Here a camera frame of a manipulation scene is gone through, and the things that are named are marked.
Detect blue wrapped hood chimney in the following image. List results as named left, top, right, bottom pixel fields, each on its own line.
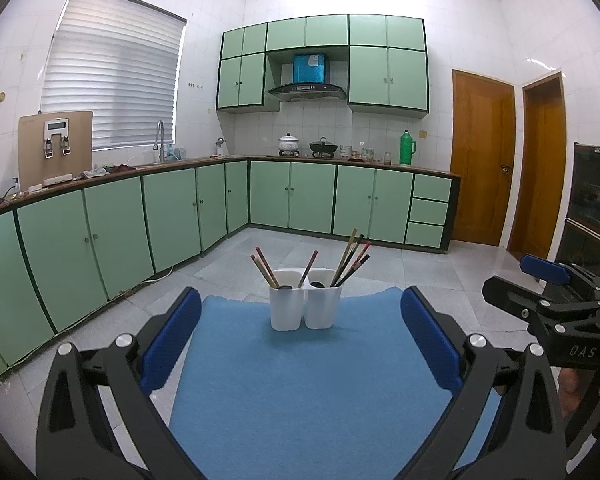
left=293, top=53, right=328, bottom=85

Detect person's right hand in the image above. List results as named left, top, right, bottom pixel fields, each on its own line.
left=559, top=367, right=600, bottom=418

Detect black range hood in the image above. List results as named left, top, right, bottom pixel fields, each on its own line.
left=267, top=83, right=347, bottom=102

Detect wooden board with clips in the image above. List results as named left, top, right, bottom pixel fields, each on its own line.
left=18, top=110, right=94, bottom=193

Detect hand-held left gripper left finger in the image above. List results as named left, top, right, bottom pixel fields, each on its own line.
left=35, top=286, right=203, bottom=480

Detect wooden door with handle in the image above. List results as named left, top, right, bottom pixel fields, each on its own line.
left=451, top=69, right=517, bottom=247

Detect dark glass-front cabinet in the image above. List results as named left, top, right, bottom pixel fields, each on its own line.
left=555, top=142, right=600, bottom=286

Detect black wok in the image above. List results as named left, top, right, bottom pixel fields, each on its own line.
left=309, top=136, right=339, bottom=157

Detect white window blind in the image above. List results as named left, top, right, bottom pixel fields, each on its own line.
left=40, top=0, right=187, bottom=151

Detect blue felt mat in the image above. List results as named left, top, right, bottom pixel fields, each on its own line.
left=167, top=286, right=503, bottom=480

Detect green wall cabinets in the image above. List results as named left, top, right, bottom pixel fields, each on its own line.
left=215, top=13, right=431, bottom=120

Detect black chopstick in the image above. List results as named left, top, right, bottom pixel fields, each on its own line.
left=339, top=254, right=371, bottom=288
left=334, top=233, right=366, bottom=288

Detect white two-compartment utensil holder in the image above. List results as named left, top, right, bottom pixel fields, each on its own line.
left=269, top=268, right=343, bottom=332

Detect green thermos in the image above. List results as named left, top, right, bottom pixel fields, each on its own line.
left=399, top=130, right=417, bottom=166

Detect green cabinet drawer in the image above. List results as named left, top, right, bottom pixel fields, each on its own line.
left=409, top=198, right=450, bottom=226
left=412, top=172, right=453, bottom=202
left=405, top=221, right=446, bottom=249

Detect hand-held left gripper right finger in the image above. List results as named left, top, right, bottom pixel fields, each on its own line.
left=400, top=286, right=567, bottom=480

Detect green base cabinets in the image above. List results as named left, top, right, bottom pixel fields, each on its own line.
left=0, top=156, right=462, bottom=391

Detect metal kitchen faucet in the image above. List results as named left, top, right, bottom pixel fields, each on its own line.
left=153, top=120, right=167, bottom=163

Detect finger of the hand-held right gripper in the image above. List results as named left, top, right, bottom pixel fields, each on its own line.
left=519, top=254, right=600, bottom=306
left=481, top=275, right=600, bottom=336

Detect red-ended wooden chopstick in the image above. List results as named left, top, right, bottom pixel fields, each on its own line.
left=250, top=254, right=276, bottom=288
left=255, top=246, right=279, bottom=288

